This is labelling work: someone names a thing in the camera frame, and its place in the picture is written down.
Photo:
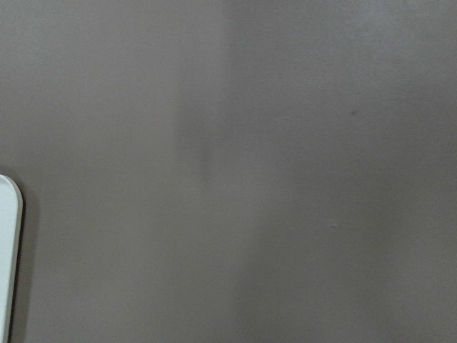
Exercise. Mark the cream rabbit serving tray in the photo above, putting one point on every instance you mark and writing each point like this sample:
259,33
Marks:
11,214

